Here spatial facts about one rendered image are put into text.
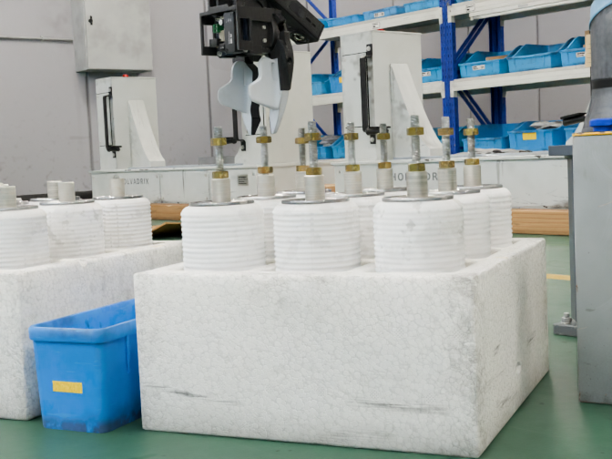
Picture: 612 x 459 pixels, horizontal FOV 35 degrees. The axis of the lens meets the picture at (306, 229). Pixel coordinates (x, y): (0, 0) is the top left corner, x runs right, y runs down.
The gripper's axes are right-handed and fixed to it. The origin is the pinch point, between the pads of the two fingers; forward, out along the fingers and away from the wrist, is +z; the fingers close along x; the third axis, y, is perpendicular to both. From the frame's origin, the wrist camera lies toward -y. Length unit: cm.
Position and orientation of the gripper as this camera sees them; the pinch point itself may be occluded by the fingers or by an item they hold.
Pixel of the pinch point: (266, 123)
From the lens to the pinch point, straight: 124.1
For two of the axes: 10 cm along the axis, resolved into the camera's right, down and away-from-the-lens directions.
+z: 0.5, 10.0, 0.8
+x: 7.1, 0.2, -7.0
